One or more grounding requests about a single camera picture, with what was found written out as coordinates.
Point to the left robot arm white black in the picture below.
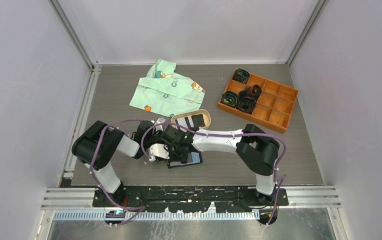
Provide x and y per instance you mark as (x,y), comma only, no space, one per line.
(97,145)

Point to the white striped card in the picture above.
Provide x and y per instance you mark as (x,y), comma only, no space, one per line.
(185,122)

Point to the beige oval tray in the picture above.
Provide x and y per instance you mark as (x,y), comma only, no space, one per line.
(206,114)

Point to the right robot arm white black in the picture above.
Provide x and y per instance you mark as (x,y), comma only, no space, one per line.
(258,150)

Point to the rolled dark belt back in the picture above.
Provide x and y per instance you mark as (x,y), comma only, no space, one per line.
(241,76)

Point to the rolled dark belt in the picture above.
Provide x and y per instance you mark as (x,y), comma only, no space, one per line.
(241,76)
(229,98)

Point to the black leather card holder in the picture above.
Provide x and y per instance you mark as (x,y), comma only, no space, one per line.
(194,158)

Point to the green cartoon print cloth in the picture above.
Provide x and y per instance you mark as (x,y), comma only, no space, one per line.
(163,91)

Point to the rolled dark belt front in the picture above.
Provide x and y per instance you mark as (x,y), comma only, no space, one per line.
(229,98)

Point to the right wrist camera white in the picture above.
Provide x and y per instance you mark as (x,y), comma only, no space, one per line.
(158,151)

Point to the slotted metal cable duct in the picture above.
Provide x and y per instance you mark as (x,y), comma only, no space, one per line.
(118,215)

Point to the black vip card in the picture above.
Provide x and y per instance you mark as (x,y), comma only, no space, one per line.
(198,121)

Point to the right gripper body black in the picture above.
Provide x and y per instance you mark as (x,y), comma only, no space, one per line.
(176,154)

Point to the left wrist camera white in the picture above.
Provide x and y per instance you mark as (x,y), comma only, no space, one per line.
(158,123)

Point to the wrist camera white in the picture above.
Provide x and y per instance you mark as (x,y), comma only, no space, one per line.
(158,151)
(158,123)

